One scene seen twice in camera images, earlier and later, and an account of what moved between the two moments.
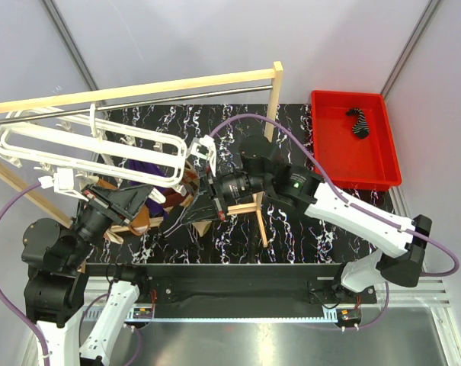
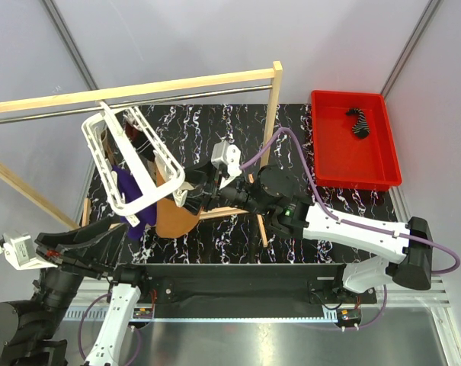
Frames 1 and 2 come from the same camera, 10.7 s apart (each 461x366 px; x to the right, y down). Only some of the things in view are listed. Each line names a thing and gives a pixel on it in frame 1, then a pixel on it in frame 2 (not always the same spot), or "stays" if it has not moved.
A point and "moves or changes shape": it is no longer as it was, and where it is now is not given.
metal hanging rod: (125, 105) stays
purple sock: (154, 207) to (132, 191)
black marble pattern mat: (249, 179) stays
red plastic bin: (369, 164) stays
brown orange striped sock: (174, 199) to (132, 133)
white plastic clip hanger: (64, 174) to (129, 209)
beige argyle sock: (191, 179) moves or changes shape
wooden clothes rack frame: (275, 75) stays
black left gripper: (121, 203) to (93, 248)
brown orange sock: (141, 221) to (171, 220)
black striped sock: (360, 128) stays
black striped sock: (198, 209) to (143, 146)
